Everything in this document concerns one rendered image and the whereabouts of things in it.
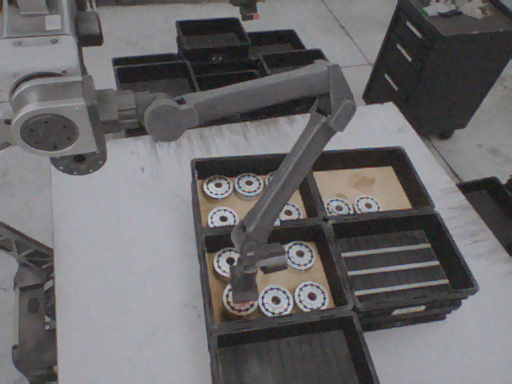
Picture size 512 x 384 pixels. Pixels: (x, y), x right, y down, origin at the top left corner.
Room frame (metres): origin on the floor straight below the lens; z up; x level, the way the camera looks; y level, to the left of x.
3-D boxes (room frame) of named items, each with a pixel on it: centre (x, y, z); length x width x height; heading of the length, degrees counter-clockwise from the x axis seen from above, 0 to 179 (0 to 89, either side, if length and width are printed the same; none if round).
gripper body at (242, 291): (0.52, 0.00, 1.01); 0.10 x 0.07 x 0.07; 19
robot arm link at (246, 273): (0.52, -0.01, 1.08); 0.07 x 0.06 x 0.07; 116
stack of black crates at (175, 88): (1.76, 0.63, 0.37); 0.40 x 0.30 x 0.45; 116
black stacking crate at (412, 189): (1.03, -0.36, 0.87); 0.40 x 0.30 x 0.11; 109
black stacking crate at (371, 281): (0.74, -0.46, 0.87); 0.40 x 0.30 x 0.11; 109
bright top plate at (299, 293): (0.58, -0.21, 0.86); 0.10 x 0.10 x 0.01
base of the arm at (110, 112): (0.59, 0.30, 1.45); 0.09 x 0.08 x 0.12; 26
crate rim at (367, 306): (0.74, -0.46, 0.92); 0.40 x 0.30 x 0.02; 109
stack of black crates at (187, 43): (2.30, 0.45, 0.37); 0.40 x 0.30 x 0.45; 116
